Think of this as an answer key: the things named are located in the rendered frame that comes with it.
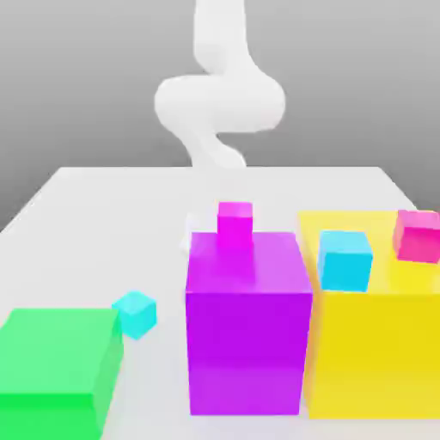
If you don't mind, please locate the small magenta cube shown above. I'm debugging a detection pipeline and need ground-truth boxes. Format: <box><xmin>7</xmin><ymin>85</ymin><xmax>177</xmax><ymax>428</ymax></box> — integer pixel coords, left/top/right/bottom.
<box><xmin>217</xmin><ymin>201</ymin><xmax>254</xmax><ymax>248</ymax></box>

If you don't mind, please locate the small cyan cube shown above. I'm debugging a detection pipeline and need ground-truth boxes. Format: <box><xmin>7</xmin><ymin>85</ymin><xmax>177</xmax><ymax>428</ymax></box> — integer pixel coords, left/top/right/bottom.
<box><xmin>111</xmin><ymin>290</ymin><xmax>158</xmax><ymax>341</ymax></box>

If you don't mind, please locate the small blue cube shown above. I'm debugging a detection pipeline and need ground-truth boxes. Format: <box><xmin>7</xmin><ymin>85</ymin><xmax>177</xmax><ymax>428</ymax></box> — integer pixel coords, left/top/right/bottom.
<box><xmin>316</xmin><ymin>229</ymin><xmax>375</xmax><ymax>293</ymax></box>

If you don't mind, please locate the small pink cube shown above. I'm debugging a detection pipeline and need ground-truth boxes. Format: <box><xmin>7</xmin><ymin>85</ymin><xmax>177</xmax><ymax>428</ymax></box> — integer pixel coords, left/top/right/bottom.
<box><xmin>392</xmin><ymin>209</ymin><xmax>440</xmax><ymax>265</ymax></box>

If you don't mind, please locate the large purple box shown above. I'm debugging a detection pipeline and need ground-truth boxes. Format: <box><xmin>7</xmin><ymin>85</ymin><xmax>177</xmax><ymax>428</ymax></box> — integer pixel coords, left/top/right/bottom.
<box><xmin>184</xmin><ymin>230</ymin><xmax>315</xmax><ymax>417</ymax></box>

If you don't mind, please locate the large yellow box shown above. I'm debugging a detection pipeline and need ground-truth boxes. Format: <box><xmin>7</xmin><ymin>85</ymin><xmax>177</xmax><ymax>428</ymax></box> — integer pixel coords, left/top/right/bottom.
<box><xmin>296</xmin><ymin>209</ymin><xmax>440</xmax><ymax>420</ymax></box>

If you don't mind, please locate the large green box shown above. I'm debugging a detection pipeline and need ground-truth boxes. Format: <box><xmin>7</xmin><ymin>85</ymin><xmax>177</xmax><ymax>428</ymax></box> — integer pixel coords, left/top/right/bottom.
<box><xmin>0</xmin><ymin>307</ymin><xmax>125</xmax><ymax>440</ymax></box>

